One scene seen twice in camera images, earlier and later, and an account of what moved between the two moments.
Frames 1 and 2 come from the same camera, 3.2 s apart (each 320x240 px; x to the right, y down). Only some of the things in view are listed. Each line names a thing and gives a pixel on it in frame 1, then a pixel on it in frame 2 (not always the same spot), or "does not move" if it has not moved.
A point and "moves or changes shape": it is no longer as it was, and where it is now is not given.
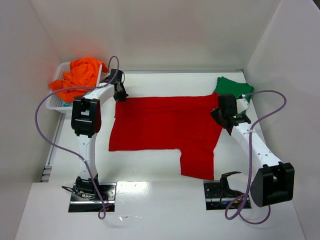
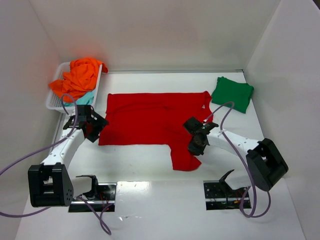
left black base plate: [79, 204] does not move
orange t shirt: [83, 73] does not move
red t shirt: [183, 124] moves or changes shape
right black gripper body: [218, 116] -> [194, 135]
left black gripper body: [120, 92] -> [96, 125]
